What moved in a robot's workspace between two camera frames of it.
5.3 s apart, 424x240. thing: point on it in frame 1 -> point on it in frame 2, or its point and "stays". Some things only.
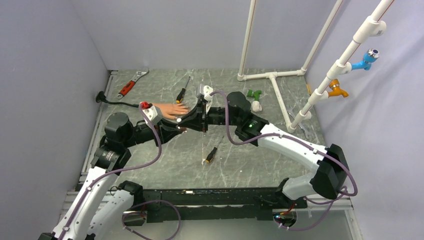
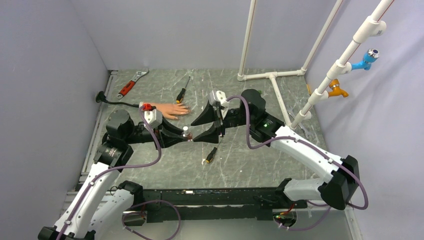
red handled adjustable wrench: x=130 y=85 stays
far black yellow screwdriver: x=180 y=96 stays
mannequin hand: x=170 y=111 stays
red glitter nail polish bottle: x=178 y=124 -> x=189 y=134
